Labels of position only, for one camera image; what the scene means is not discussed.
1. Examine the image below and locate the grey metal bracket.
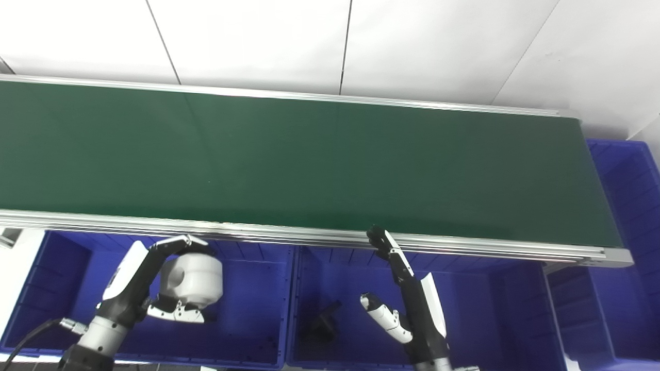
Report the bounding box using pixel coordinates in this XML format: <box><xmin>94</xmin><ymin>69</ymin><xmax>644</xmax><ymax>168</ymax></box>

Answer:
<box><xmin>0</xmin><ymin>228</ymin><xmax>24</xmax><ymax>249</ymax></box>

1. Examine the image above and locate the aluminium conveyor side rail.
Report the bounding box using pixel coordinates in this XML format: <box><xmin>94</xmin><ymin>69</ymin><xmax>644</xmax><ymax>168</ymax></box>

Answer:
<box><xmin>0</xmin><ymin>74</ymin><xmax>582</xmax><ymax>120</ymax></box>
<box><xmin>0</xmin><ymin>209</ymin><xmax>635</xmax><ymax>268</ymax></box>

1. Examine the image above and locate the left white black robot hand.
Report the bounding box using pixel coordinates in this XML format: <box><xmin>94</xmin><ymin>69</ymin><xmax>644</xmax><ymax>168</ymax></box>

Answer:
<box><xmin>95</xmin><ymin>234</ymin><xmax>218</xmax><ymax>326</ymax></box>

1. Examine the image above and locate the white cylindrical plastic part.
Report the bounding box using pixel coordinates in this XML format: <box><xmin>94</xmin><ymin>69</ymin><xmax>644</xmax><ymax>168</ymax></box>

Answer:
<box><xmin>159</xmin><ymin>252</ymin><xmax>224</xmax><ymax>310</ymax></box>

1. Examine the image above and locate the black plastic part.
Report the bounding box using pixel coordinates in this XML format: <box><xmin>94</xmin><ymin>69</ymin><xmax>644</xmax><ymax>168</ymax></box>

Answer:
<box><xmin>303</xmin><ymin>300</ymin><xmax>343</xmax><ymax>342</ymax></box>

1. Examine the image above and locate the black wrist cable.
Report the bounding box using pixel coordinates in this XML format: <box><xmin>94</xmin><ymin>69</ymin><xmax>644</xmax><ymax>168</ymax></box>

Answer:
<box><xmin>0</xmin><ymin>318</ymin><xmax>88</xmax><ymax>371</ymax></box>

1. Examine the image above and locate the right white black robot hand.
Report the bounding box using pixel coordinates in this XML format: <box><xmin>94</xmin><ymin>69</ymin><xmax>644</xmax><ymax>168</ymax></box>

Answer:
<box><xmin>359</xmin><ymin>225</ymin><xmax>450</xmax><ymax>364</ymax></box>

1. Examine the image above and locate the green conveyor belt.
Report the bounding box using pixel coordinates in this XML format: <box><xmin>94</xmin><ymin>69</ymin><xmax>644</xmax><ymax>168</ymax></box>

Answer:
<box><xmin>0</xmin><ymin>81</ymin><xmax>623</xmax><ymax>248</ymax></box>

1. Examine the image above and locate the blue plastic bin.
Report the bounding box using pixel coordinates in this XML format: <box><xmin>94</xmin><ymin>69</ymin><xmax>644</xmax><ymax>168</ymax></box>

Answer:
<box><xmin>546</xmin><ymin>138</ymin><xmax>660</xmax><ymax>364</ymax></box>
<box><xmin>0</xmin><ymin>230</ymin><xmax>295</xmax><ymax>369</ymax></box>
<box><xmin>285</xmin><ymin>245</ymin><xmax>567</xmax><ymax>371</ymax></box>

